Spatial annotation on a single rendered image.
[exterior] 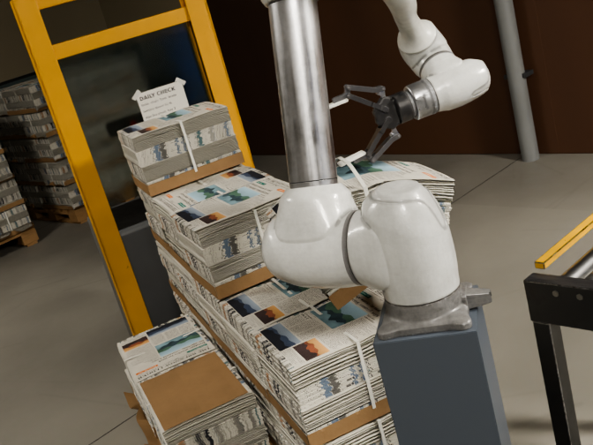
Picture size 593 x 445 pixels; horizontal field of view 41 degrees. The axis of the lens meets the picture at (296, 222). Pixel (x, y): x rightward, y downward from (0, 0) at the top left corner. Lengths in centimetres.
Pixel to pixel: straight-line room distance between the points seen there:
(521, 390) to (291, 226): 177
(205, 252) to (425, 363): 98
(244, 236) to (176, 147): 63
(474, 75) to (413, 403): 82
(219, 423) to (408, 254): 106
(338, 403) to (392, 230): 65
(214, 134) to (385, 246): 154
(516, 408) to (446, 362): 154
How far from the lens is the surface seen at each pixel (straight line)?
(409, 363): 156
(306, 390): 194
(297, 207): 156
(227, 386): 242
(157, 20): 341
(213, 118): 291
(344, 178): 195
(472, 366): 155
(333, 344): 196
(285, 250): 159
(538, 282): 212
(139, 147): 286
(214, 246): 235
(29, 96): 729
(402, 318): 155
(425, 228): 147
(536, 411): 305
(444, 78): 197
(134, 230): 360
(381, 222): 147
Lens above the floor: 172
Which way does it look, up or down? 18 degrees down
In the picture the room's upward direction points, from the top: 16 degrees counter-clockwise
